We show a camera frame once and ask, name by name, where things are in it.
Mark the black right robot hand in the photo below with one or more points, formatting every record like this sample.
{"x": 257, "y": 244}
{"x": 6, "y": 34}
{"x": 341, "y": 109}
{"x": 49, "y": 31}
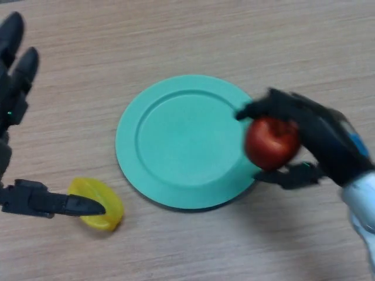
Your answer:
{"x": 319, "y": 140}

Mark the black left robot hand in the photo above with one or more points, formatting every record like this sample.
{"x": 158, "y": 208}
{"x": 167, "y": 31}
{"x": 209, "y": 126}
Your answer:
{"x": 11, "y": 96}

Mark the red apple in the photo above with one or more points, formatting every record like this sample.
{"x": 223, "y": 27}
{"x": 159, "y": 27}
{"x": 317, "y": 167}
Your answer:
{"x": 272, "y": 143}

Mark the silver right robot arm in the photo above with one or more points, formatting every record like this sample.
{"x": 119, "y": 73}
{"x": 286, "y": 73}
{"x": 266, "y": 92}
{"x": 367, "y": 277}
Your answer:
{"x": 361, "y": 210}

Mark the green round plate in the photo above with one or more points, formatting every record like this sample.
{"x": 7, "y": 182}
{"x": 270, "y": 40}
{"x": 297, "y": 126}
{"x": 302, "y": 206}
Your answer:
{"x": 181, "y": 143}

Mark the yellow starfruit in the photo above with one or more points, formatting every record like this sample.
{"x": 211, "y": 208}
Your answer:
{"x": 102, "y": 202}

